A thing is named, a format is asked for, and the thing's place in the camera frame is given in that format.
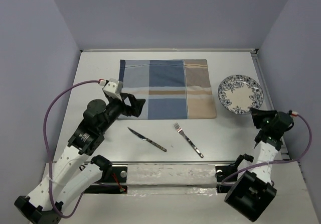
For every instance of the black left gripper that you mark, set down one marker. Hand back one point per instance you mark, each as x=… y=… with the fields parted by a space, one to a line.
x=136 y=104

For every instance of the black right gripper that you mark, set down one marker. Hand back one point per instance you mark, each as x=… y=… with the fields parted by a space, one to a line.
x=256 y=113

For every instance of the blue floral plate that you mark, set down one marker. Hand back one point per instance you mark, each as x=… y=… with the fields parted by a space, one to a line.
x=239 y=93

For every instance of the blue beige plaid cloth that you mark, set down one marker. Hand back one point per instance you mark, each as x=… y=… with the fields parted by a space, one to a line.
x=173 y=89

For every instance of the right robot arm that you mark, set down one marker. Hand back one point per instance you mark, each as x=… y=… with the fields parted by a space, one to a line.
x=252 y=193

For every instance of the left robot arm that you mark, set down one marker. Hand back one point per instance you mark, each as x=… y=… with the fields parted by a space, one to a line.
x=77 y=168

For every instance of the steel table knife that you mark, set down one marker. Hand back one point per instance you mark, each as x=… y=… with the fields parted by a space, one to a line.
x=147 y=140

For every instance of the steel fork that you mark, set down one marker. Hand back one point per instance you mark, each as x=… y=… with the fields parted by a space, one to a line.
x=181 y=132

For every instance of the white front cover panel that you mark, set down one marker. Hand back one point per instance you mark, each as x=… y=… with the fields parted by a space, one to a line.
x=171 y=175

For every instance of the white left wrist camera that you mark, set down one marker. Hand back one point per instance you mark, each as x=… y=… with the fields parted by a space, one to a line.
x=113 y=89

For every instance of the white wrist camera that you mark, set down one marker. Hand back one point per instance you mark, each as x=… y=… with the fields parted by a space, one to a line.
x=293 y=113
x=113 y=89

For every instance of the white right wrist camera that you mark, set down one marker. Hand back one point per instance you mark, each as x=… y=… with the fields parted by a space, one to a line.
x=293 y=113

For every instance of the white table edge rail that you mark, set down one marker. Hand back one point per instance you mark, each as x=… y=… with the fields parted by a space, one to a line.
x=251 y=50

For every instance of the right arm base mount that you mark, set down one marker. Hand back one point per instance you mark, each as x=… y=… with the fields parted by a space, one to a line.
x=223 y=171

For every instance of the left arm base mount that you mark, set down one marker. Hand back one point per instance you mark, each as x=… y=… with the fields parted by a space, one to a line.
x=113 y=183

